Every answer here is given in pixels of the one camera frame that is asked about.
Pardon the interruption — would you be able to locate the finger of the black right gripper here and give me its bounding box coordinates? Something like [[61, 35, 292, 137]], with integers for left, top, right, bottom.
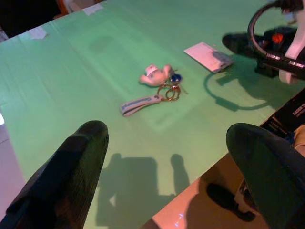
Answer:
[[222, 32, 259, 58]]

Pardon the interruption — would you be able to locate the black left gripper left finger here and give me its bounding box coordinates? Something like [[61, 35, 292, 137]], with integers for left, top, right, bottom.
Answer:
[[0, 120, 110, 229]]

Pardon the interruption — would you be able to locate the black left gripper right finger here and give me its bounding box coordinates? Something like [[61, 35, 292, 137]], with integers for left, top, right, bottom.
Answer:
[[225, 122, 305, 229]]

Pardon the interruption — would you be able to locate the white figure keychain with keys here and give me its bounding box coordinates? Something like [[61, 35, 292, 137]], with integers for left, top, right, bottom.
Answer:
[[120, 63, 189, 117]]

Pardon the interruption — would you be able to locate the black laser toner box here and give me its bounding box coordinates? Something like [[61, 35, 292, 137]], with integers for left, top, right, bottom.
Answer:
[[260, 89, 305, 144]]

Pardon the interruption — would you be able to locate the green corrugated plastic board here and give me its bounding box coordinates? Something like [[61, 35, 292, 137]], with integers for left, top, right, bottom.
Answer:
[[0, 0, 305, 229]]

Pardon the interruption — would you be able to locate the clear tape piece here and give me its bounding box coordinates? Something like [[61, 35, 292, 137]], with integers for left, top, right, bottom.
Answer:
[[28, 25, 48, 41], [82, 3, 104, 16]]

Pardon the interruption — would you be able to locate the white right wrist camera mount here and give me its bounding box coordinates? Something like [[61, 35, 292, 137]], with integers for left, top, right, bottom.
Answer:
[[278, 9, 305, 84]]

